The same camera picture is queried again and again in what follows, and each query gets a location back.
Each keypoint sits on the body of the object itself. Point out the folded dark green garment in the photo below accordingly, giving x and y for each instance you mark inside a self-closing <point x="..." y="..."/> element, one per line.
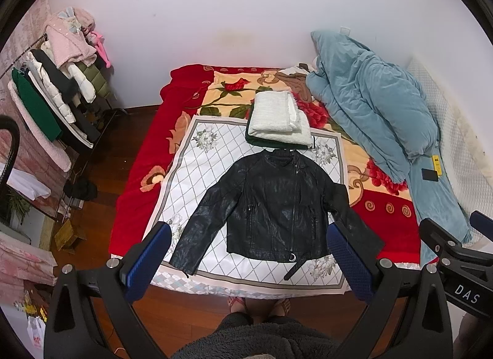
<point x="269" y="143"/>

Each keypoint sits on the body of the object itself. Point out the black leather jacket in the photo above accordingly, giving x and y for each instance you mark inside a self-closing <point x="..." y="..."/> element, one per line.
<point x="275" y="206"/>

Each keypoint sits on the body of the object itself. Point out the green garment on rack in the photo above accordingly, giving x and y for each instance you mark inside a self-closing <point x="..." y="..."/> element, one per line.
<point x="36" y="106"/>

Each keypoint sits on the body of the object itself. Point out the operator left foot sandal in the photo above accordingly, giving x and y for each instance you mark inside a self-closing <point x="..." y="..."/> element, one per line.
<point x="236" y="304"/>

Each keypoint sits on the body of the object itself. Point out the light blue quilt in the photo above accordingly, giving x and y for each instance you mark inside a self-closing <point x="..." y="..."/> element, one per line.
<point x="382" y="108"/>

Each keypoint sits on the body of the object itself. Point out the operator foot sandal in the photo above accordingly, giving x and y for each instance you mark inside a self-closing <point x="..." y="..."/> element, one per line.
<point x="236" y="304"/>
<point x="281" y="308"/>

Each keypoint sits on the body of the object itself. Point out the operator dark fuzzy clothing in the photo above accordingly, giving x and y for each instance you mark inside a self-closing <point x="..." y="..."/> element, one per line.
<point x="238" y="336"/>

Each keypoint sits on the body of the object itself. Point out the white textured pillow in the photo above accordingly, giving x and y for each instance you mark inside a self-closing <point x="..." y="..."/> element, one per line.
<point x="467" y="166"/>

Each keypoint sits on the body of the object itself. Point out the operator right foot sandal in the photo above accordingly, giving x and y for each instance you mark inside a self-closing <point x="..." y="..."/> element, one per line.
<point x="281" y="308"/>

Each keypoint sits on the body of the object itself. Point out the white plastic bag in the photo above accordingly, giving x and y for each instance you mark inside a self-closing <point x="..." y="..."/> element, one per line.
<point x="36" y="328"/>

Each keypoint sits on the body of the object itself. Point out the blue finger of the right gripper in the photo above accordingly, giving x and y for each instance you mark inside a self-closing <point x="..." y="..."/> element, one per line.
<point x="482" y="223"/>

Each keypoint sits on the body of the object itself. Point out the yellow black tool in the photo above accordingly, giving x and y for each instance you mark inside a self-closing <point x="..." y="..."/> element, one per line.
<point x="437" y="164"/>

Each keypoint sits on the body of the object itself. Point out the black curved handle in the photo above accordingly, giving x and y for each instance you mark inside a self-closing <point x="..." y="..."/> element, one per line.
<point x="8" y="124"/>

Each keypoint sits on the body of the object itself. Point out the pink fluffy coat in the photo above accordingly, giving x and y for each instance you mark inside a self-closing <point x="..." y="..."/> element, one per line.
<point x="65" y="31"/>

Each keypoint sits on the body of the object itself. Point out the folded white fluffy garment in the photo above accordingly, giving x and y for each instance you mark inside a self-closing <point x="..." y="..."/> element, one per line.
<point x="275" y="117"/>

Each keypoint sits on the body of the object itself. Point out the pink patterned curtain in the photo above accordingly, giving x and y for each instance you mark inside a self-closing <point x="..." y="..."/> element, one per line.
<point x="19" y="262"/>

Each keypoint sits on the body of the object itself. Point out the red floral blanket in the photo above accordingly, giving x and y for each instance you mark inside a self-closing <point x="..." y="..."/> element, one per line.
<point x="198" y="89"/>

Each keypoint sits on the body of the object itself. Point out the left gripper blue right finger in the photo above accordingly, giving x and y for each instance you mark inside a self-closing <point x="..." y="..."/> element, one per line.
<point x="355" y="272"/>

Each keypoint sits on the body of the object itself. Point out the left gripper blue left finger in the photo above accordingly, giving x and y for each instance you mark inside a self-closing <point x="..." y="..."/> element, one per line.
<point x="143" y="260"/>

